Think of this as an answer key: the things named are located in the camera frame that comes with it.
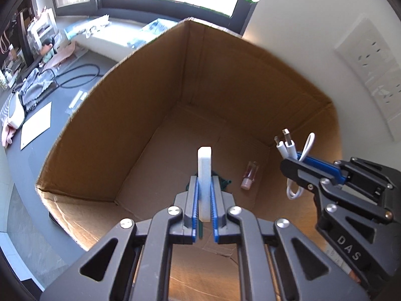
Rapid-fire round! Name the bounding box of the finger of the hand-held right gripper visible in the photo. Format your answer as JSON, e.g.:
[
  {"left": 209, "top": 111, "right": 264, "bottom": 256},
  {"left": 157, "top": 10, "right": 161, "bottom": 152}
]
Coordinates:
[
  {"left": 297, "top": 154, "right": 401, "bottom": 210},
  {"left": 280, "top": 158, "right": 395, "bottom": 245}
]

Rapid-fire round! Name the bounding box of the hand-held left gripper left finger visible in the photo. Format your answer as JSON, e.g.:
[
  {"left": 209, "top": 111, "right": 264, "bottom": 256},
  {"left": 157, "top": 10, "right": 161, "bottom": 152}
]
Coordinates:
[{"left": 41, "top": 175, "right": 200, "bottom": 301}]

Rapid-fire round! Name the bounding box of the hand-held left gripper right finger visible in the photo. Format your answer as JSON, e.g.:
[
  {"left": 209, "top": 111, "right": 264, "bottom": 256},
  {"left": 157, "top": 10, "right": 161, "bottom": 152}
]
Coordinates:
[{"left": 210, "top": 175, "right": 371, "bottom": 301}]

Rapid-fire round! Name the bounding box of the short white USB cable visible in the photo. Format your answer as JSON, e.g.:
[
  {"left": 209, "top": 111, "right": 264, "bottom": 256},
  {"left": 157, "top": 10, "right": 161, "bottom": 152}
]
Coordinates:
[{"left": 273, "top": 128, "right": 315, "bottom": 200}]

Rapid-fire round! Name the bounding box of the white rectangular bar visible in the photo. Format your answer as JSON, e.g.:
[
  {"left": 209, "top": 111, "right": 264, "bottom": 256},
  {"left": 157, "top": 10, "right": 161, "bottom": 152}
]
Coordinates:
[{"left": 197, "top": 146, "right": 214, "bottom": 223}]

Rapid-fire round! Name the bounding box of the brown cardboard box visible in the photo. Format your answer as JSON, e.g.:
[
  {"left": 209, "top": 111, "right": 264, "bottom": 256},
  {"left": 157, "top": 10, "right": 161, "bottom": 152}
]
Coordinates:
[{"left": 34, "top": 17, "right": 342, "bottom": 301}]

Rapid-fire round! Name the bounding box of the dark green object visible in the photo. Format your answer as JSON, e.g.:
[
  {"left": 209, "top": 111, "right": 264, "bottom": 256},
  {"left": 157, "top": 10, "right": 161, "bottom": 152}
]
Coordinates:
[{"left": 185, "top": 171, "right": 232, "bottom": 192}]

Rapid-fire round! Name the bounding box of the white pin strip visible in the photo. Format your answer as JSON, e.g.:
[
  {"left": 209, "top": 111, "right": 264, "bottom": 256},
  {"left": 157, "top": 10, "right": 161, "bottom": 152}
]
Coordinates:
[{"left": 66, "top": 90, "right": 88, "bottom": 113}]

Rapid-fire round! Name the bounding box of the dark framed window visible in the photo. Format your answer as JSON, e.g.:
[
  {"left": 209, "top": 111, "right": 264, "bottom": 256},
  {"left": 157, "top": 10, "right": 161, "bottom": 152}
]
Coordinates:
[{"left": 50, "top": 0, "right": 273, "bottom": 36}]

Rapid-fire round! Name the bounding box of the white paper sheet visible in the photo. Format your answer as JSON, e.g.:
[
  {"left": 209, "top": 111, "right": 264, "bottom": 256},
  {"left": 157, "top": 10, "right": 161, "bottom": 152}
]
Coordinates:
[{"left": 20, "top": 102, "right": 53, "bottom": 150}]

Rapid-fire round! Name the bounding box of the blue white plastic bag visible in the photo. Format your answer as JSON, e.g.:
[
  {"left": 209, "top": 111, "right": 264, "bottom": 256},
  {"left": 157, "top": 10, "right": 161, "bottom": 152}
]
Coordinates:
[
  {"left": 127, "top": 19, "right": 179, "bottom": 49},
  {"left": 64, "top": 14, "right": 110, "bottom": 40}
]

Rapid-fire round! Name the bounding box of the pink cloth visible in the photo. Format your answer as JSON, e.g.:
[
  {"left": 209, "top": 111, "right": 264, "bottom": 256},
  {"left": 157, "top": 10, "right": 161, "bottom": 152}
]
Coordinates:
[{"left": 1, "top": 122, "right": 16, "bottom": 147}]

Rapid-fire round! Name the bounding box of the grey cloth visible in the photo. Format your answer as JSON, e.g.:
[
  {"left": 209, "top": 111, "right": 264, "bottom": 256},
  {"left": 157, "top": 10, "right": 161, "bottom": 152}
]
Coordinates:
[{"left": 19, "top": 69, "right": 55, "bottom": 112}]

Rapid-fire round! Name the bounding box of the brown cloth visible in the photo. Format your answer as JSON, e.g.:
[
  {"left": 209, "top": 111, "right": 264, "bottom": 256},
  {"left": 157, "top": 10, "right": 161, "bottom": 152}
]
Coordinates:
[{"left": 41, "top": 42, "right": 79, "bottom": 71}]

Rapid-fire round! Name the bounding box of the white plastic device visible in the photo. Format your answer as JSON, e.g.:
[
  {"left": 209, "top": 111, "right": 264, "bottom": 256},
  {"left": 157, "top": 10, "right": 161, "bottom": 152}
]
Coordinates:
[{"left": 2, "top": 94, "right": 26, "bottom": 129}]

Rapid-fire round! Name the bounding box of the white desktop rack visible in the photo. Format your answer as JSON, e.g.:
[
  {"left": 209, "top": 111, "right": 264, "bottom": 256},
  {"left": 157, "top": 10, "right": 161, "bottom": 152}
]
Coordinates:
[{"left": 27, "top": 6, "right": 58, "bottom": 46}]

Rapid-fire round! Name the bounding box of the white wall socket panel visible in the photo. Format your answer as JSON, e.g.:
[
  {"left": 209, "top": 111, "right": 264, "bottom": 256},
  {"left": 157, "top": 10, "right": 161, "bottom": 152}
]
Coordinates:
[{"left": 334, "top": 14, "right": 401, "bottom": 140}]

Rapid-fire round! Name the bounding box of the black cable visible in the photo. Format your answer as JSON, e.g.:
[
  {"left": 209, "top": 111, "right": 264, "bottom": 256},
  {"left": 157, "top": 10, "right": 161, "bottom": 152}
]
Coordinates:
[{"left": 38, "top": 63, "right": 101, "bottom": 101}]

